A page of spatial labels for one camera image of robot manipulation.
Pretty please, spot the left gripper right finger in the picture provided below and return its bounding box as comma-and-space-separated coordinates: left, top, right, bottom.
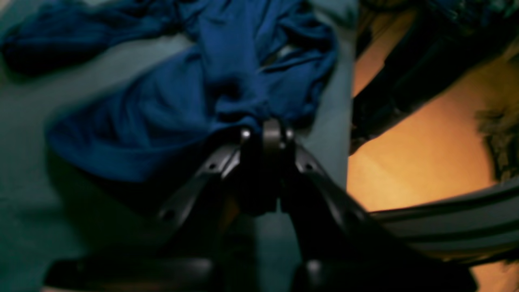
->
262, 119, 478, 292

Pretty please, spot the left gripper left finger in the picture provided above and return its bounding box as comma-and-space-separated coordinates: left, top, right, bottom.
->
43, 128, 253, 292

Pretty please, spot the blue t-shirt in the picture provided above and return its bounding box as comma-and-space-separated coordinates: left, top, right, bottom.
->
1, 0, 339, 182

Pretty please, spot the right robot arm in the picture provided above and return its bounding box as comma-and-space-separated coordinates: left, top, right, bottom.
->
349, 0, 518, 155

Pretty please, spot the light blue table cloth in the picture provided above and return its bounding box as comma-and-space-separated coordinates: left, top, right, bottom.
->
1, 0, 357, 292

